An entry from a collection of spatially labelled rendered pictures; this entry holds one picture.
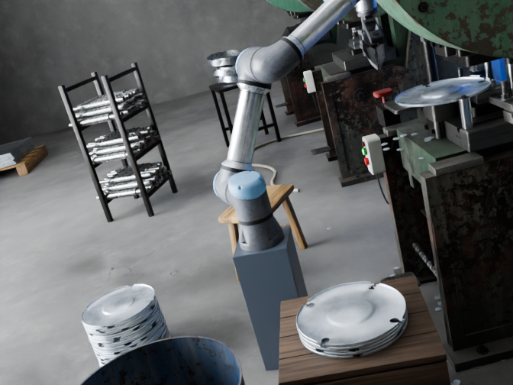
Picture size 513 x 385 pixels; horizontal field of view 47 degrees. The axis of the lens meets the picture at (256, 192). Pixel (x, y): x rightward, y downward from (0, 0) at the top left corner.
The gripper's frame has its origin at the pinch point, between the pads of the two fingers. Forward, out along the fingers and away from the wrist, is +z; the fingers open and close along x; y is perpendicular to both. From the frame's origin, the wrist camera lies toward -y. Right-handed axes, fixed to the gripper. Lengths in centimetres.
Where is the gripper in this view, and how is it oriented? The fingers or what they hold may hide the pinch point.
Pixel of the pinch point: (379, 66)
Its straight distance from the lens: 223.0
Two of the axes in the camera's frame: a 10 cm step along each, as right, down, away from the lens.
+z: 2.5, 9.1, 3.3
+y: -0.7, -3.2, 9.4
